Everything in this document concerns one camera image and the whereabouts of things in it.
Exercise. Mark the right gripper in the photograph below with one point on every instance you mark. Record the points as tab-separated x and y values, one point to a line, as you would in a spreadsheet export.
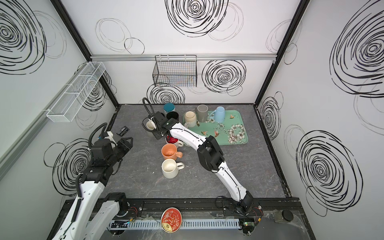
157	125

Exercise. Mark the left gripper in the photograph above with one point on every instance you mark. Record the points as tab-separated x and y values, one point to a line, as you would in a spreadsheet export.
122	144

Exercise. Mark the black and white mug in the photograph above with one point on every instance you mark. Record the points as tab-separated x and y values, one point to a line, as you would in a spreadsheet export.
173	115

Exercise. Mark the cream white mug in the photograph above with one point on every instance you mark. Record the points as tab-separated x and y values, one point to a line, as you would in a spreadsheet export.
171	140

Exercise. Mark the silver grey mug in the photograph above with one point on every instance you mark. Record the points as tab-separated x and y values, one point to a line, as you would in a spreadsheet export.
150	126

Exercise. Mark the orange peach mug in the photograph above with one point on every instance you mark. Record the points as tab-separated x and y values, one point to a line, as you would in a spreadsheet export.
170	151

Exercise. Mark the white speckled mug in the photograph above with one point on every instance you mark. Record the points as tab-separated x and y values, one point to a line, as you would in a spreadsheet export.
170	168

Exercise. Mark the light blue mug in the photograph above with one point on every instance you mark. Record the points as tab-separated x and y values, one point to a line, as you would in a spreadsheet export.
218	115

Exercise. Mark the green floral tray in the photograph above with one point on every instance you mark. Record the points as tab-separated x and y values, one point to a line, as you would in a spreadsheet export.
231	131

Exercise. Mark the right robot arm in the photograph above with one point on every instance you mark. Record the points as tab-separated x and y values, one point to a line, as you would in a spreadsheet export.
210	156

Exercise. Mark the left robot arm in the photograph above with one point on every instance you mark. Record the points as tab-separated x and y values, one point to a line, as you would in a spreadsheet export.
79	224

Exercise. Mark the teal and white mug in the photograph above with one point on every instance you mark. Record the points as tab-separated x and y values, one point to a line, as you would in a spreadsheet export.
169	107

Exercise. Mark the beige mug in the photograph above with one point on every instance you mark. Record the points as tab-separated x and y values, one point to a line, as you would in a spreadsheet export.
190	118

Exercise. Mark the small black device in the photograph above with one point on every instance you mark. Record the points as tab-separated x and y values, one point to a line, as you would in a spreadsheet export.
123	131

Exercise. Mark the black lid jar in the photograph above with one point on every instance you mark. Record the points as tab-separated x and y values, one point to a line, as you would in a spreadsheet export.
283	216

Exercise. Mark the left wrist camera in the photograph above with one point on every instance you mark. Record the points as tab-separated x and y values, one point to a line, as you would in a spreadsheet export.
109	135

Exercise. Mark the black wire basket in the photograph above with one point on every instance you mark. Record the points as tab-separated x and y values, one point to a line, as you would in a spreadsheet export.
176	70

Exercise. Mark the white wire shelf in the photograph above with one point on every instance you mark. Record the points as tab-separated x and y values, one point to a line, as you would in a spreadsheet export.
78	91

